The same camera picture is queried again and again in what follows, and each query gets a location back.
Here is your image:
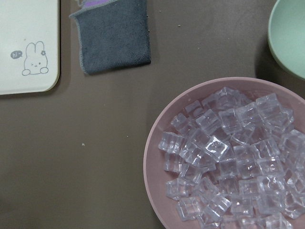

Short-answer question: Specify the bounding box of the pink bowl of ice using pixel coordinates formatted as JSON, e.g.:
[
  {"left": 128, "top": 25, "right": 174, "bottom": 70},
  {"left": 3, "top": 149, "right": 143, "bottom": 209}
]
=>
[{"left": 143, "top": 76, "right": 305, "bottom": 229}]

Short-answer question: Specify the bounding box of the grey folded cloth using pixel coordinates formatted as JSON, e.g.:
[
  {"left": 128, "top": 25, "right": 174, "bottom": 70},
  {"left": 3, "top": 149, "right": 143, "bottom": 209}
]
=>
[{"left": 70, "top": 0, "right": 151, "bottom": 75}]

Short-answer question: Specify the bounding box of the cream rabbit tray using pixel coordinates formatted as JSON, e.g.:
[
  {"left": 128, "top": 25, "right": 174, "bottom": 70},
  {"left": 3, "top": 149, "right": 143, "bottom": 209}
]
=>
[{"left": 0, "top": 0, "right": 60, "bottom": 95}]

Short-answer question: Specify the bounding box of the mint green bowl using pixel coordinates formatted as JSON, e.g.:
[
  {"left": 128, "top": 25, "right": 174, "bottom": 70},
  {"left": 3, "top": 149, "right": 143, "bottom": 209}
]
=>
[{"left": 267, "top": 0, "right": 305, "bottom": 79}]

